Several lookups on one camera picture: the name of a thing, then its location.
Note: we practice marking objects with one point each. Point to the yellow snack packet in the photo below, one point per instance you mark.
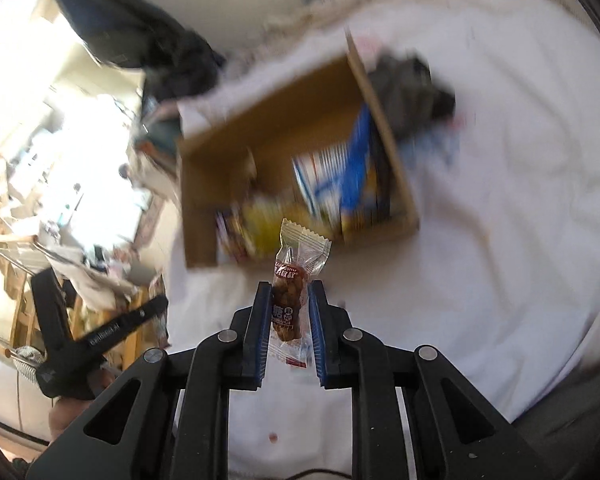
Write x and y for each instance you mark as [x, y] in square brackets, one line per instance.
[261, 217]

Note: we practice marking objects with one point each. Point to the person left hand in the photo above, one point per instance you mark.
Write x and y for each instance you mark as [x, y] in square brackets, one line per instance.
[66, 410]

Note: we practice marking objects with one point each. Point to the grey cloth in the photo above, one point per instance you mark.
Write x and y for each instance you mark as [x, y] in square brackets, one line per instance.
[409, 96]

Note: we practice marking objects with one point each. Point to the white pink snack packet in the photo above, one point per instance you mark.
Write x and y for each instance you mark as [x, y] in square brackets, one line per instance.
[231, 245]

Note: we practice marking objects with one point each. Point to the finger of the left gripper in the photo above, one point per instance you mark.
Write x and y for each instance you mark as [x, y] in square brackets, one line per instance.
[70, 361]

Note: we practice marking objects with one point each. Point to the wooden chair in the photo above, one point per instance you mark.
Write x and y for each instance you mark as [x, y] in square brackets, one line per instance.
[91, 298]

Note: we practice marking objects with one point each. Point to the white blue snack bag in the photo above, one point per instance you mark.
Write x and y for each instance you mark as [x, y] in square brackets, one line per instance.
[319, 179]

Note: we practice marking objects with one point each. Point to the white bed sheet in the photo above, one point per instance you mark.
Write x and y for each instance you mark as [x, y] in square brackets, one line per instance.
[503, 276]

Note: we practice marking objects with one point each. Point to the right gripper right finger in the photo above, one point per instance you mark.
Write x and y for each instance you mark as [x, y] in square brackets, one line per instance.
[414, 414]

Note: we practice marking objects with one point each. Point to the blue yellow snack bag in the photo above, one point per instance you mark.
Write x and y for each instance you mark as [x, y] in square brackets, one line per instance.
[358, 204]

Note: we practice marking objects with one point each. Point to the clear peanut snack packet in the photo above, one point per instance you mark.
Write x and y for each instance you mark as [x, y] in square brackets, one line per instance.
[302, 255]

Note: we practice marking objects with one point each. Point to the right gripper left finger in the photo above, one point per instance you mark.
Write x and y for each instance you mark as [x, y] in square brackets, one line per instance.
[166, 417]

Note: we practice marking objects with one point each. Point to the brown cardboard box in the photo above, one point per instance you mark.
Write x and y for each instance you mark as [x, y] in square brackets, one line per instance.
[256, 147]

